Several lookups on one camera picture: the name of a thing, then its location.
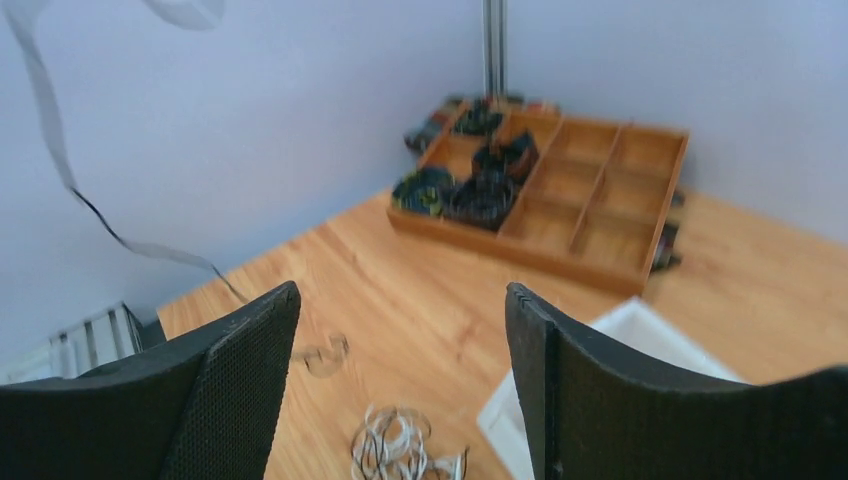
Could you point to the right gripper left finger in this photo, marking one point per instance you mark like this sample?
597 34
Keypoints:
203 405

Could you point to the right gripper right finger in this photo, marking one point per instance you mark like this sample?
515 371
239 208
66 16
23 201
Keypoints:
596 408

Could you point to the white plastic bin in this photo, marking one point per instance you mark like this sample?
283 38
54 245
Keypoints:
633 323

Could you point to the plaid cloth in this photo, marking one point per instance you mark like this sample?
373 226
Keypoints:
666 238

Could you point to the wooden compartment tray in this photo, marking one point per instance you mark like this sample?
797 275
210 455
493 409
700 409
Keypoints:
583 192

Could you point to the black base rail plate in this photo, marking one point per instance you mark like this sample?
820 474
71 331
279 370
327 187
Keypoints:
146 327

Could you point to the black coiled strap four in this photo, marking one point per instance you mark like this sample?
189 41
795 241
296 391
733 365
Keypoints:
483 201

